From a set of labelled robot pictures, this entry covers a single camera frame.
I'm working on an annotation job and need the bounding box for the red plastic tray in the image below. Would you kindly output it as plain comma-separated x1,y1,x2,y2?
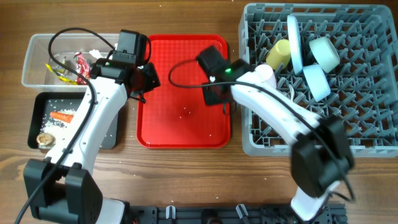
136,34,231,149

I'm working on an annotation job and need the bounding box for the white tissue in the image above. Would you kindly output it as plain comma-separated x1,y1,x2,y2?
89,49,103,59

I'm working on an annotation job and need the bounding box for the red snack wrapper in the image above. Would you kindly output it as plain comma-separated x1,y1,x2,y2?
73,52,90,80

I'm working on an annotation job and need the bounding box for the yellow plastic cup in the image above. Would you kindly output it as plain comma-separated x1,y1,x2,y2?
266,39,291,70

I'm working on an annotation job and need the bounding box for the orange carrot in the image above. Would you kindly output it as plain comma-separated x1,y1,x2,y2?
50,111,74,123

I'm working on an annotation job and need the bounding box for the yellow snack wrapper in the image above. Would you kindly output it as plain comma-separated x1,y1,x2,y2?
45,63,77,85

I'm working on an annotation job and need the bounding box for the light blue rice bowl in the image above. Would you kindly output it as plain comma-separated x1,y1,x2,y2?
303,64,331,101

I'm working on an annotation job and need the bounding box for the light blue plate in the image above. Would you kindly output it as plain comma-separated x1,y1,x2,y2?
287,15,303,75

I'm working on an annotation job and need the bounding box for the brown food scrap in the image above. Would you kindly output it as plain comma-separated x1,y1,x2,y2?
36,133,55,147

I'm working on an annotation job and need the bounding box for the teal bowl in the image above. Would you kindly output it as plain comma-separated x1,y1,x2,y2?
309,37,340,73

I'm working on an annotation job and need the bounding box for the grey dishwasher rack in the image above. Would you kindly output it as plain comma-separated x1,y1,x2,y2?
238,3,397,157

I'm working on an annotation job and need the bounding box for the pink plastic cup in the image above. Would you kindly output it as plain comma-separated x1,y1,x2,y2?
255,64,277,89

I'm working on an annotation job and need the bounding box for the white plastic spoon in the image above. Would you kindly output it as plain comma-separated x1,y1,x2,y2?
289,84,295,101

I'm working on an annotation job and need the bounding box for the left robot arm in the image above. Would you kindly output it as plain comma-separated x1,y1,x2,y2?
23,58,160,223

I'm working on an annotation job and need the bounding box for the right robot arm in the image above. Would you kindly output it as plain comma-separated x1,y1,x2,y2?
198,58,354,221

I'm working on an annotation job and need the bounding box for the clear plastic bin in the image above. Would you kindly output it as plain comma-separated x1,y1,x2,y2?
21,33,111,92

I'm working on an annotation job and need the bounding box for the black plastic bin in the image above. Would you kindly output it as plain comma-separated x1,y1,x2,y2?
27,91,121,150

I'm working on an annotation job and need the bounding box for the spilled white rice pile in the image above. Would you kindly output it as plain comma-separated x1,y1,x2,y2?
40,109,76,142

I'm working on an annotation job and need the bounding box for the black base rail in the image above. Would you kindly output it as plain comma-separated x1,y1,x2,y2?
124,203,348,224

